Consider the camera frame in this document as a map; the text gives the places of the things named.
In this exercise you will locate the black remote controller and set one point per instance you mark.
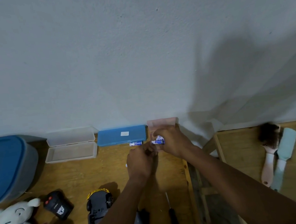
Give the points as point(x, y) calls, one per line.
point(58, 205)

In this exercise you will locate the black battery cover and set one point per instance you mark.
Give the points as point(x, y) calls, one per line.
point(143, 220)

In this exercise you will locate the blue plastic case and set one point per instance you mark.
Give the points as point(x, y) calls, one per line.
point(121, 135)

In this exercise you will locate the black and yellow toy car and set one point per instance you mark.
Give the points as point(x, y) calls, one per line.
point(98, 205)

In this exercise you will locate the person's right hand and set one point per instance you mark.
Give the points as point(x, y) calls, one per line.
point(174, 140)

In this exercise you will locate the pink plastic box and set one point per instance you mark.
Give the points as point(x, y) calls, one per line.
point(162, 122)

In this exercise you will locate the person's right forearm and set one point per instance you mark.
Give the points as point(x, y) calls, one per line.
point(240, 185)

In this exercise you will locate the clear open plastic box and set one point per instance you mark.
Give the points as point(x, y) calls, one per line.
point(71, 147)

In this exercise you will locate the light blue hair brush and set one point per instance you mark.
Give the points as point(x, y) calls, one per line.
point(284, 154)

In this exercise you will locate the person's left fingers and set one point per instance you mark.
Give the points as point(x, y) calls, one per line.
point(149, 151)

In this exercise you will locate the grey container with blue lid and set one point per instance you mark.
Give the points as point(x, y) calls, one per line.
point(6, 167)

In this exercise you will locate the blue and white battery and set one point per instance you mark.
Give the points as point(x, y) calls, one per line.
point(158, 142)
point(135, 143)

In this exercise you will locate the person's left hand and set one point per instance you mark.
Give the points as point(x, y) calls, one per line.
point(139, 164)

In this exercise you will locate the person's right fingers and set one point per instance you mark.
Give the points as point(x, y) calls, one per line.
point(158, 132)

